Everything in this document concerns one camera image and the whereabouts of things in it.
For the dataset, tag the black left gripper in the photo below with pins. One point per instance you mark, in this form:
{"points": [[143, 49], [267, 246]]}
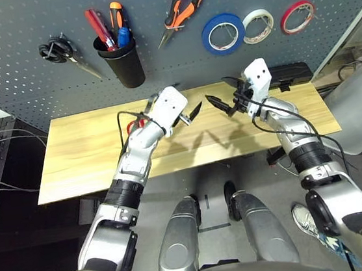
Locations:
{"points": [[177, 121]]}

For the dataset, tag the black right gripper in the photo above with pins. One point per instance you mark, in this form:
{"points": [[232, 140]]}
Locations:
{"points": [[244, 99]]}

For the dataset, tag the blue tape roll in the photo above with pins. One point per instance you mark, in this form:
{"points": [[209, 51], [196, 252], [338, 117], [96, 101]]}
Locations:
{"points": [[207, 34]]}

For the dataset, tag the orange black needle-nose pliers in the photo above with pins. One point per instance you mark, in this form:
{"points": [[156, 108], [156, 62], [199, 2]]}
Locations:
{"points": [[183, 11]]}

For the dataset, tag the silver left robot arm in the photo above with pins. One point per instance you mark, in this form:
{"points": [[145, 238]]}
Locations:
{"points": [[136, 147]]}

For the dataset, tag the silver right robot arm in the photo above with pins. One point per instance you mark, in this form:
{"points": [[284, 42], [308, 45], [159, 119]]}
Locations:
{"points": [[287, 120]]}

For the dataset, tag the dark grey pegboard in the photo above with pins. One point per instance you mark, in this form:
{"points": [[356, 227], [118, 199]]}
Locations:
{"points": [[9, 37]]}

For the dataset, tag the metal double peg hook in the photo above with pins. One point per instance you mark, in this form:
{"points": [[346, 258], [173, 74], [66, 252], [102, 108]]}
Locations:
{"points": [[263, 22], [231, 33], [306, 11]]}

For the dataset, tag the black tool cup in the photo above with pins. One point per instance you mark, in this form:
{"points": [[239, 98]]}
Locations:
{"points": [[125, 66]]}

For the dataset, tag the black plastic case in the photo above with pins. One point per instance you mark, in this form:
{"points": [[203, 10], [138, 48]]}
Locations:
{"points": [[291, 74]]}

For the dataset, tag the white tape roll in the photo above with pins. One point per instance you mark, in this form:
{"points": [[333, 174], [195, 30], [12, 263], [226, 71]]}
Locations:
{"points": [[258, 12]]}

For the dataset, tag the red tape roll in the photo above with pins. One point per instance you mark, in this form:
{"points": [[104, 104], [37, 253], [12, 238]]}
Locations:
{"points": [[283, 24]]}

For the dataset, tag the silver robot left leg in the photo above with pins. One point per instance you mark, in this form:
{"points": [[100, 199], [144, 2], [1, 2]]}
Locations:
{"points": [[177, 247]]}

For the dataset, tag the silver robot leg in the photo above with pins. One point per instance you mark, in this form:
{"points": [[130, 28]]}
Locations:
{"points": [[264, 230], [177, 247]]}

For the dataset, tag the silver robot right leg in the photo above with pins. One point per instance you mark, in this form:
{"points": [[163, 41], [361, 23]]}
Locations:
{"points": [[264, 230]]}

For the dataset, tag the white sneaker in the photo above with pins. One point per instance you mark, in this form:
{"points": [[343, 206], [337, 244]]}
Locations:
{"points": [[303, 219]]}

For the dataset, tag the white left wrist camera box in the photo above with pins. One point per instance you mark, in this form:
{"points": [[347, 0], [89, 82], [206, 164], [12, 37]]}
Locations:
{"points": [[168, 106]]}

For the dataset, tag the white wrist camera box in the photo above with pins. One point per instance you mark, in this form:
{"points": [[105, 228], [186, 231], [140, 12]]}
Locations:
{"points": [[168, 106], [257, 77]]}

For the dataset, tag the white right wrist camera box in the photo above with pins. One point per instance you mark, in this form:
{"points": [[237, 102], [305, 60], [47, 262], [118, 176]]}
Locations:
{"points": [[257, 77]]}

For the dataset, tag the black table bracket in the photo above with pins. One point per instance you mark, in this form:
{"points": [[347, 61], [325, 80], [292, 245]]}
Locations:
{"points": [[275, 157]]}

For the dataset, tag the white metal rack frame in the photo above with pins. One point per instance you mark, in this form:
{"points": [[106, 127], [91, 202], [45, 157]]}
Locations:
{"points": [[343, 38]]}

